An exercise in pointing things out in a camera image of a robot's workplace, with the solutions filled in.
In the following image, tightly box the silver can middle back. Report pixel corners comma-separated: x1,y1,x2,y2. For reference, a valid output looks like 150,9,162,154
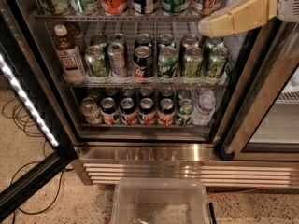
109,33,126,47

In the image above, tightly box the green can middle front right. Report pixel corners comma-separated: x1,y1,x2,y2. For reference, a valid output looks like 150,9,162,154
204,47,229,78

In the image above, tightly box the black Coca-Cola can middle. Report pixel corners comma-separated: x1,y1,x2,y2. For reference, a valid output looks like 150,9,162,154
133,46,153,79

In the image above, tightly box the pink can middle back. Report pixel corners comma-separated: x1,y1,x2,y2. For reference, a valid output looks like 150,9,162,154
180,34,200,50

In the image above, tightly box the top wire shelf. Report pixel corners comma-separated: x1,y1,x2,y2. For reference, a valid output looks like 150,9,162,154
35,12,202,22

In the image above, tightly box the tea bottle white cap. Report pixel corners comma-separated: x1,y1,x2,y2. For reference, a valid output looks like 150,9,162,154
54,24,85,84

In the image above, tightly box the middle wire shelf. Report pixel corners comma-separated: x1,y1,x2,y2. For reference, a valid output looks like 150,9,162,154
63,74,228,88

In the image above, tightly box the wire shelf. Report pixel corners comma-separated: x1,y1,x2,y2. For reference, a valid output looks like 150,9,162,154
35,12,202,22
63,74,228,88

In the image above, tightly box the open black fridge door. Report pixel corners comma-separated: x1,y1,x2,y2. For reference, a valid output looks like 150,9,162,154
0,0,76,219

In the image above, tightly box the clear water bottle bottom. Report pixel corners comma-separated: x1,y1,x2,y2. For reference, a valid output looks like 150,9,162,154
192,91,216,126

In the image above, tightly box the stainless steel fridge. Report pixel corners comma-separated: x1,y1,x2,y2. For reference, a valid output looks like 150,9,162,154
17,0,298,188

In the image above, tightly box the black can middle back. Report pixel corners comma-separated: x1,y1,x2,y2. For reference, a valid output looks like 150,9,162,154
135,33,153,48

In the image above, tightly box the red Coke can bottom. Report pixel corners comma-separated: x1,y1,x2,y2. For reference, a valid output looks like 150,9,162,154
157,98,175,126

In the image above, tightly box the black floor cable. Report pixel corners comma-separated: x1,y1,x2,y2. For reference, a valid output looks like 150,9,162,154
1,96,75,224

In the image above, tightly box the clear plastic bin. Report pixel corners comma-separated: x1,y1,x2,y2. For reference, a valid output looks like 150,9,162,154
110,178,214,224

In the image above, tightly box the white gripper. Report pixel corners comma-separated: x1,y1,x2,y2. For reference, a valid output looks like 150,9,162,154
198,0,299,37

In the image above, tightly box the silver can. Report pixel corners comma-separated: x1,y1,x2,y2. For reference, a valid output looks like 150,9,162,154
107,42,127,78
109,33,126,47

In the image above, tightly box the green 7up can middle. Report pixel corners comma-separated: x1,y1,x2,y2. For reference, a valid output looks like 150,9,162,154
157,46,178,78

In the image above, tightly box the green can middle back centre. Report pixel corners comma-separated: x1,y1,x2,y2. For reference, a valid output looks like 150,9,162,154
157,34,176,49

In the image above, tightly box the green can middle back left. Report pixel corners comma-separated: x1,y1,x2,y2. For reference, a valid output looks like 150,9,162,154
90,34,108,49

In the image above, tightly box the dark bottle middle back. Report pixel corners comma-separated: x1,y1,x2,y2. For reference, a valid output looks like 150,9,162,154
65,22,86,54

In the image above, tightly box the silver can middle front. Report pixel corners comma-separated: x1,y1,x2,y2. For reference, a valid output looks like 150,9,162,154
107,42,127,78

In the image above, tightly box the green can bottom front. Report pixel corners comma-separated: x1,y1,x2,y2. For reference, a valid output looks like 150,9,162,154
175,99,193,126

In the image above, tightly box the pale can bottom left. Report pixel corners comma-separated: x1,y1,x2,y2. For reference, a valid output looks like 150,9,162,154
80,97,102,124

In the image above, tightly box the green can middle front left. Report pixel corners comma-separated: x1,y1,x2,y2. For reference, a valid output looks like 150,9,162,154
85,45,108,78

